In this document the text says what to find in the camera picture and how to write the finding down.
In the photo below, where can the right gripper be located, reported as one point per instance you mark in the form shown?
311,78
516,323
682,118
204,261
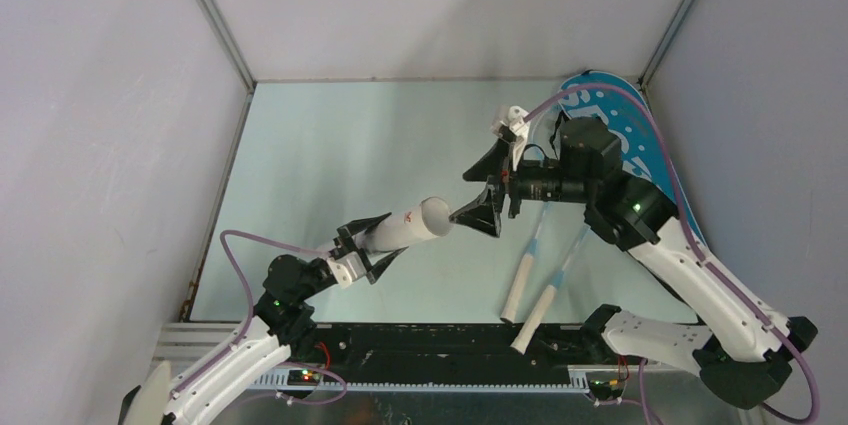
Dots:
501,158

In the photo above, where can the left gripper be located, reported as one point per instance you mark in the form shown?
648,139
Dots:
345,243

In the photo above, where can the white shuttlecock tube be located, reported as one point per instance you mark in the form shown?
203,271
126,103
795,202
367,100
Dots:
428,220

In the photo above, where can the blue badminton racket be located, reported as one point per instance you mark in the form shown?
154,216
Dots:
524,267
547,296

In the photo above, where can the blue racket cover bag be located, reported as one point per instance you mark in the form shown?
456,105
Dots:
641,152

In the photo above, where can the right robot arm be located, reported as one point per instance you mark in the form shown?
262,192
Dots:
742,350

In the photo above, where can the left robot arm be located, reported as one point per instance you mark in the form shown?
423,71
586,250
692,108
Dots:
278,324

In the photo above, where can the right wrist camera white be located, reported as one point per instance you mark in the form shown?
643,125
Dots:
510,125

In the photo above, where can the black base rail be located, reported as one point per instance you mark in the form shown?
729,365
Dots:
456,355

